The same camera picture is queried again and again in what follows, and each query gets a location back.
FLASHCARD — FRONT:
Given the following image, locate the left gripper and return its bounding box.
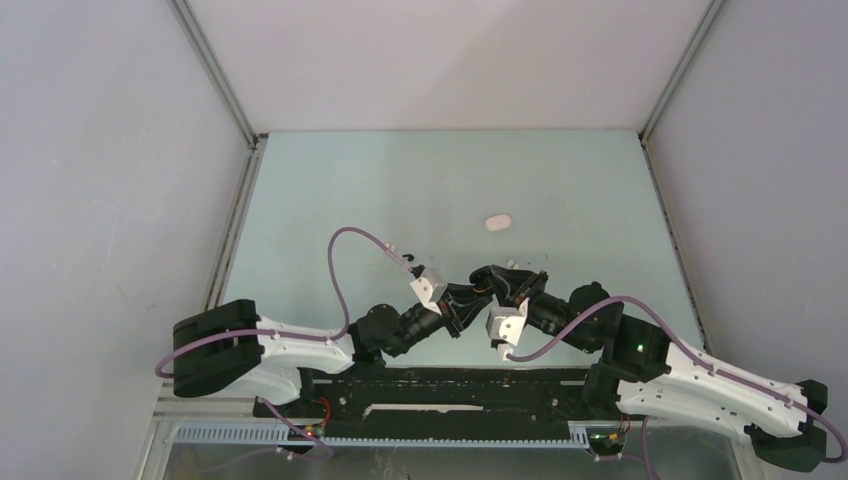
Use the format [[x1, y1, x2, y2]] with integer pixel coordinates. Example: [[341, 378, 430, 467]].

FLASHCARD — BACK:
[[386, 282, 492, 358]]

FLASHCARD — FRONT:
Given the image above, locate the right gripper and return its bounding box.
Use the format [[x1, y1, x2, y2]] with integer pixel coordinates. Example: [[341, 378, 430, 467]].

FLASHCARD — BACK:
[[487, 265, 595, 354]]

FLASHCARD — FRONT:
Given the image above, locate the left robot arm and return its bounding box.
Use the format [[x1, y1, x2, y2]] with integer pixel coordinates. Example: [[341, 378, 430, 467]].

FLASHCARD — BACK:
[[157, 284, 492, 417]]

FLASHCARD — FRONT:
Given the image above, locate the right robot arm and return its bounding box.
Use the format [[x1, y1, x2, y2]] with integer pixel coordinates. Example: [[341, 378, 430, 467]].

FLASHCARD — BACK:
[[469, 265, 829, 472]]

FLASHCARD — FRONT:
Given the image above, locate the white oval charging case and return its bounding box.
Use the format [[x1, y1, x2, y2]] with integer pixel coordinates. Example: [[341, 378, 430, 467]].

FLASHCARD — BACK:
[[484, 214, 512, 232]]

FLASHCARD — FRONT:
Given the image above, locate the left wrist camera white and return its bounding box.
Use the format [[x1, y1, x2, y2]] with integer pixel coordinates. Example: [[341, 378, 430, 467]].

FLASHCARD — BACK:
[[410, 267, 448, 315]]

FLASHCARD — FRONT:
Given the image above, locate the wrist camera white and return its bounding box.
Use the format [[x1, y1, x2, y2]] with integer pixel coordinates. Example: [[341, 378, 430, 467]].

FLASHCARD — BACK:
[[410, 267, 448, 315], [486, 298, 529, 361]]

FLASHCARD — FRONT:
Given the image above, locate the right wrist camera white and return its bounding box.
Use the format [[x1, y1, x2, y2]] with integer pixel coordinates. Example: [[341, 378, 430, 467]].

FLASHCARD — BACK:
[[486, 298, 529, 361]]

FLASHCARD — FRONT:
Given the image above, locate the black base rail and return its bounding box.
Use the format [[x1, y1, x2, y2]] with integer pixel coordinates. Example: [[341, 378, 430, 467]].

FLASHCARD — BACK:
[[254, 364, 651, 445]]

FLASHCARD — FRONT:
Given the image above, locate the white cable duct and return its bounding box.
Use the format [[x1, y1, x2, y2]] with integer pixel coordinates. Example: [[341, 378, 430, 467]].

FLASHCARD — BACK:
[[171, 422, 589, 449]]

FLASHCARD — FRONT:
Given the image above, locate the aluminium frame rail front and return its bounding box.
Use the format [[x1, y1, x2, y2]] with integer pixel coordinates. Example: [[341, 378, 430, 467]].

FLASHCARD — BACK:
[[152, 377, 757, 458]]

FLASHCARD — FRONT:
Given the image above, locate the right corner aluminium post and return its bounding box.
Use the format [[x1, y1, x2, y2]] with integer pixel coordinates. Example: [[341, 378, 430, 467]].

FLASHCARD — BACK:
[[639, 0, 729, 147]]

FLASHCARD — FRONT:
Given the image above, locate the corner aluminium post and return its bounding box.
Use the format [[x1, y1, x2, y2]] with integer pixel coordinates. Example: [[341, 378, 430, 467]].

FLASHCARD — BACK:
[[639, 0, 729, 147], [167, 0, 259, 148]]

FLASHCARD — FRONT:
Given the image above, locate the left corner aluminium post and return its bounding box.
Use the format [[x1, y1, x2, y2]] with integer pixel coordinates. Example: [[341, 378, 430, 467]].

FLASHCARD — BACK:
[[167, 0, 259, 148]]

